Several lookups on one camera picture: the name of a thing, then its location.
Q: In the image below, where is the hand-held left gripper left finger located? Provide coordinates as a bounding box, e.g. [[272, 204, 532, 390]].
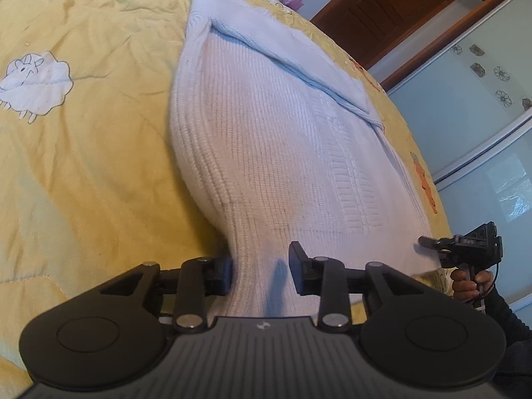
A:
[[97, 255, 233, 334]]

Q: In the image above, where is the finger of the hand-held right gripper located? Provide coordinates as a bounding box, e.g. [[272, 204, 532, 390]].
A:
[[418, 236, 458, 252]]

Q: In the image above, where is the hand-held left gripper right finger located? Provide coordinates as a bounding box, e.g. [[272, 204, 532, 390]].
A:
[[288, 240, 422, 334]]

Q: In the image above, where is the white knit sweater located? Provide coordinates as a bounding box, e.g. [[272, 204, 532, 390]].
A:
[[168, 0, 443, 321]]

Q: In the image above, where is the person's right forearm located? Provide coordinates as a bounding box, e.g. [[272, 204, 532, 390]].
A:
[[478, 285, 532, 383]]

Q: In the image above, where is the person's right hand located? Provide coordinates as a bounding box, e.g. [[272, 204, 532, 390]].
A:
[[451, 268, 495, 302]]

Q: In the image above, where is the white wardrobe with flower stickers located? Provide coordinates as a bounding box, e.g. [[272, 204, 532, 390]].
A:
[[368, 0, 532, 312]]

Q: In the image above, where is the yellow printed bedspread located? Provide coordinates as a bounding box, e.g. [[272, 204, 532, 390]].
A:
[[0, 0, 454, 383]]

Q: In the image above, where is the brown wooden door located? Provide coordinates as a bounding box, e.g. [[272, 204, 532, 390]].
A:
[[310, 0, 532, 92]]

